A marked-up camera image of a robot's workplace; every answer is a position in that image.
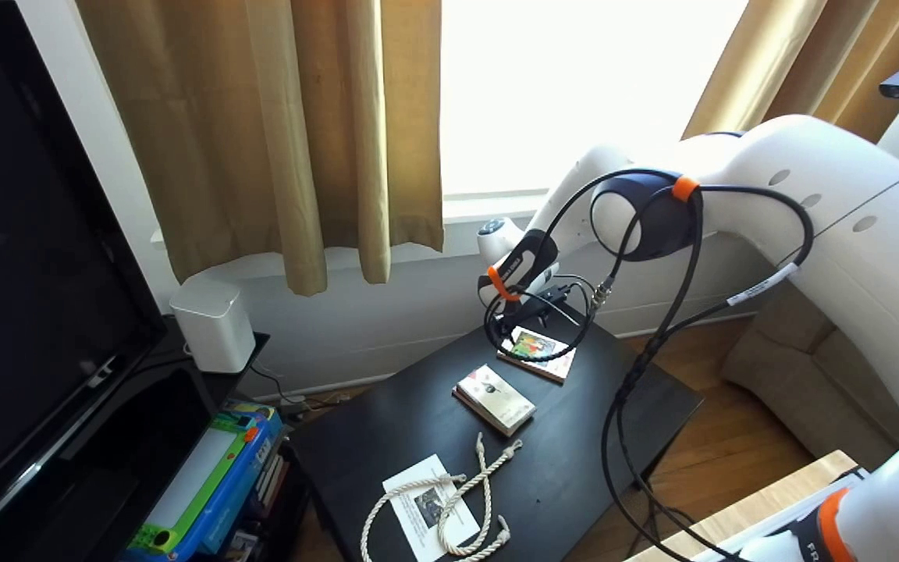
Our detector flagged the beige sofa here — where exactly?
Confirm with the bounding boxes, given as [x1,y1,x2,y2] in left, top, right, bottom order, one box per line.
[721,291,899,471]

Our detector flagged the green flat box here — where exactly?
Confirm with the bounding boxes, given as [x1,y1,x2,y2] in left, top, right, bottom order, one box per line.
[126,418,256,556]

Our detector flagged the wooden plank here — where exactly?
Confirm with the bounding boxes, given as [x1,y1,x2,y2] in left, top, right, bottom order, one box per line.
[624,445,864,562]

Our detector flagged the small beige book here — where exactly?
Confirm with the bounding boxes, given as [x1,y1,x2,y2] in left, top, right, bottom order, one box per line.
[449,361,539,440]

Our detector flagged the black television stand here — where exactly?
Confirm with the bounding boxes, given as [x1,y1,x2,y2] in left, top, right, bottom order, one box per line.
[0,316,304,562]

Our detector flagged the white box-shaped device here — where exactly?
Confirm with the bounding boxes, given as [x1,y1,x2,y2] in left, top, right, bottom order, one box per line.
[165,278,260,378]

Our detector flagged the stacked media cases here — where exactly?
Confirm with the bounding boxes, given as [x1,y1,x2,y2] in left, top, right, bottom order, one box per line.
[220,440,295,562]

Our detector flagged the thick black cable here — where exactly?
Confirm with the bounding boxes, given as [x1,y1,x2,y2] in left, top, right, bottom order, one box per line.
[476,166,743,562]

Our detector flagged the white rope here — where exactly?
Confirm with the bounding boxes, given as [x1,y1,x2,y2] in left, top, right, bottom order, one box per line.
[356,430,526,562]

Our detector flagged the white card with dark picture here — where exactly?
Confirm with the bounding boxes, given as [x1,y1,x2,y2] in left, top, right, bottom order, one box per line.
[382,453,485,562]

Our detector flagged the black cable with white label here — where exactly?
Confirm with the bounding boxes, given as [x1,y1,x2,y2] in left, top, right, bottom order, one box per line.
[616,185,817,418]

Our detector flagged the black flat screen television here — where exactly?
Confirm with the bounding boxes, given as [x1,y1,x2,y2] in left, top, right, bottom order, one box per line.
[0,0,185,535]

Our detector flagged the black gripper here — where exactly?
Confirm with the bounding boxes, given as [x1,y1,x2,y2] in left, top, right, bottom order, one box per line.
[535,265,598,342]

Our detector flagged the wide golden curtain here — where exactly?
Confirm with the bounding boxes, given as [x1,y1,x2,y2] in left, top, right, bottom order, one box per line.
[72,0,445,297]

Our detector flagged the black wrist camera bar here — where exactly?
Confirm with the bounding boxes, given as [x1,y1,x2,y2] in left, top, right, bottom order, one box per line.
[480,226,563,306]

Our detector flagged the narrow golden curtain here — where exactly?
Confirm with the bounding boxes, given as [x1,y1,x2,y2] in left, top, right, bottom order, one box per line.
[679,0,899,143]

